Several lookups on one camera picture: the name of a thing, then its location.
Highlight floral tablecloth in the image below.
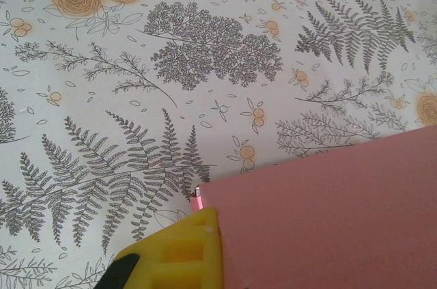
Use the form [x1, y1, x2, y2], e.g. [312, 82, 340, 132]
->
[0, 0, 437, 289]

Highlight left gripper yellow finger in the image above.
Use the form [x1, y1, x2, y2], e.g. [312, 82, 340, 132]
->
[98, 206, 223, 289]

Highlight pink and white paper box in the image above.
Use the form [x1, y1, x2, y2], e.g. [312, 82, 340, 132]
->
[190, 124, 437, 289]

